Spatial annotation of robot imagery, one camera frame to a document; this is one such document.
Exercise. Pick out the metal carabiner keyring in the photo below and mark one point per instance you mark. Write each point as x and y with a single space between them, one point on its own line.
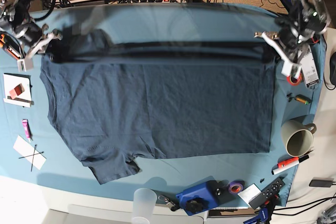
173 206

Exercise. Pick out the black power adapter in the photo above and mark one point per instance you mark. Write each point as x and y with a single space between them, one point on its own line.
322 183

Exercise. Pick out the black remote control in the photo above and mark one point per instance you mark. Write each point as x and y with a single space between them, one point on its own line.
267 193

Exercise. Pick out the white paper card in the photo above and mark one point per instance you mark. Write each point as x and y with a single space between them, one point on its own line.
23 148

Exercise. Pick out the orange green battery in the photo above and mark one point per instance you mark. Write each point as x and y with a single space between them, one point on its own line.
302 99

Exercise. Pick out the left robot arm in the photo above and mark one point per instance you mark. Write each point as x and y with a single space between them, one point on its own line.
305 23

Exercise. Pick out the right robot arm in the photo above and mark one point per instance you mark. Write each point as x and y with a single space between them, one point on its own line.
14 12

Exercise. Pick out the translucent plastic cup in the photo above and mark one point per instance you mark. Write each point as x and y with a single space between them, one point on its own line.
144 201

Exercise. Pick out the purple tape roll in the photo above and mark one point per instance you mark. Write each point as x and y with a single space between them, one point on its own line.
236 186

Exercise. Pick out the red tape roll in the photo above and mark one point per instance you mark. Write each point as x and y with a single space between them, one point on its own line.
293 81

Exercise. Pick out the dark blue T-shirt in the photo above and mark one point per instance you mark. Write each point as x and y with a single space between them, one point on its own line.
109 114

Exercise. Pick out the white notepad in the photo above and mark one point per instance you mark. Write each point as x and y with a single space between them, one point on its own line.
11 81

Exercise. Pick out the beige ceramic mug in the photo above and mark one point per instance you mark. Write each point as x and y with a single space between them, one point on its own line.
297 138

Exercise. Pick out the orange utility knife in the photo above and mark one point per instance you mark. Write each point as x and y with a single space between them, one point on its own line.
11 46

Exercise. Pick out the red wooden block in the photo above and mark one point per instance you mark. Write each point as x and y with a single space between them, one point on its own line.
16 91

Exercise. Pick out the blue plastic fixture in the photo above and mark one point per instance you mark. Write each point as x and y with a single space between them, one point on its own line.
199 198

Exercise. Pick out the small black clip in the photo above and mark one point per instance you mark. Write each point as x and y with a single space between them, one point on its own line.
289 97

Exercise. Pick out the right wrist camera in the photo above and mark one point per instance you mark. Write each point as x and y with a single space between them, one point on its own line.
25 64

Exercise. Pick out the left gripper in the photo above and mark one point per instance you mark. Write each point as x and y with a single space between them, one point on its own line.
289 46

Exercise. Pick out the white sticky note pad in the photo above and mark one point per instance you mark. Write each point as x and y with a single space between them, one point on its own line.
249 193

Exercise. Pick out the red white marker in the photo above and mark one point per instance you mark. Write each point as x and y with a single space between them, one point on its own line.
289 163

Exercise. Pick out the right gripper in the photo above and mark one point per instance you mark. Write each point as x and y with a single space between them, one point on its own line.
33 40

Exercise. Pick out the blue black spring clamp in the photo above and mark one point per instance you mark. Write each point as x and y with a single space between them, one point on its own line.
264 214

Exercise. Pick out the pink glue tube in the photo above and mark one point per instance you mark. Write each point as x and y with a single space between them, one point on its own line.
27 129

